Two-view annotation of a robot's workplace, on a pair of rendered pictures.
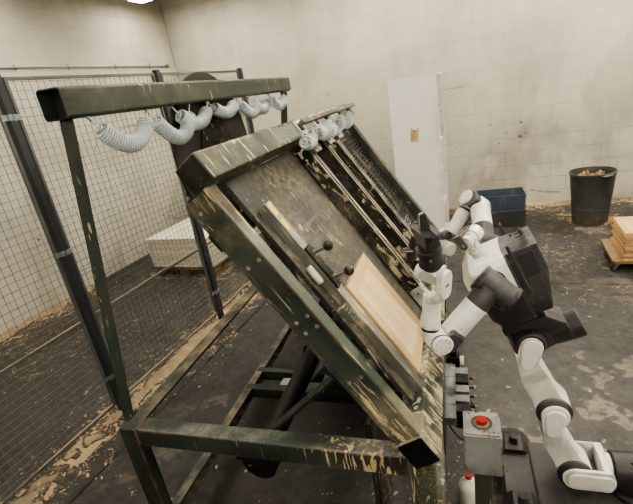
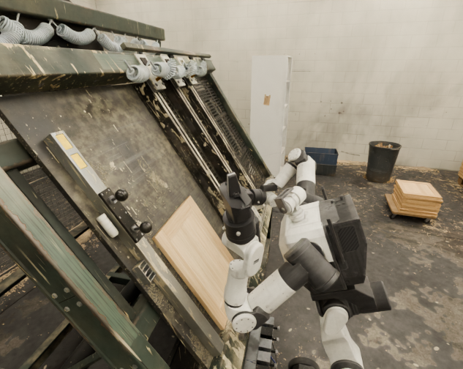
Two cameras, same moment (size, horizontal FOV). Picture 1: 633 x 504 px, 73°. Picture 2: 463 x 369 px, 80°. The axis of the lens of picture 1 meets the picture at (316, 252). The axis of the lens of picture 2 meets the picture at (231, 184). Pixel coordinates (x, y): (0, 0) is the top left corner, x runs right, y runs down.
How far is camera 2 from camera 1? 0.76 m
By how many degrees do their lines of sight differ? 7
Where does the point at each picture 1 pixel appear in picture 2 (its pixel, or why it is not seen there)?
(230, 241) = not seen: outside the picture
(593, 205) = (382, 168)
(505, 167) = (326, 133)
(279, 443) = not seen: outside the picture
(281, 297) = (33, 262)
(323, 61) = (209, 35)
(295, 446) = not seen: outside the picture
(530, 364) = (333, 331)
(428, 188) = (271, 140)
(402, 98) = (261, 70)
